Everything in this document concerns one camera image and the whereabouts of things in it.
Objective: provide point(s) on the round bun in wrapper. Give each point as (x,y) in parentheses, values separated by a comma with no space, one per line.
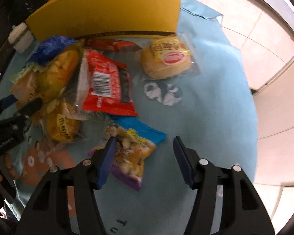
(169,57)

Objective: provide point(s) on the yellow cardboard box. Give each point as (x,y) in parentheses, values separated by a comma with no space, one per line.
(105,18)

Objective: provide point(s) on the blue snack bag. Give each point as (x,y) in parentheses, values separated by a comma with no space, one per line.
(48,49)

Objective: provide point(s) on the white lidded cup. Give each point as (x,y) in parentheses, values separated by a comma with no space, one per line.
(20,37)

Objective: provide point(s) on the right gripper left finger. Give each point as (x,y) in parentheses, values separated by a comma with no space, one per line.
(47,210)

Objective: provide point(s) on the purple cartoon popcorn bag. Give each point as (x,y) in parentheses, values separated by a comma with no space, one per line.
(135,142)

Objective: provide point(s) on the brown pastry packets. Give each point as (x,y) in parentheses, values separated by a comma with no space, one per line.
(56,112)

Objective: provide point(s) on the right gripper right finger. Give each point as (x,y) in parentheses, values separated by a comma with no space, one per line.
(242,209)

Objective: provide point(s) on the large red snack packet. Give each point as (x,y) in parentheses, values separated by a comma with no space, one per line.
(109,86)

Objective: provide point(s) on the yellow wrapped cake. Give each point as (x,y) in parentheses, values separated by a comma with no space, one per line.
(60,75)

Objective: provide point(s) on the long red snack bar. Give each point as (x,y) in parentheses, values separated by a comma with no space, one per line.
(112,45)

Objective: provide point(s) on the light blue printed tablecloth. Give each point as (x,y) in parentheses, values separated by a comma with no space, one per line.
(212,112)

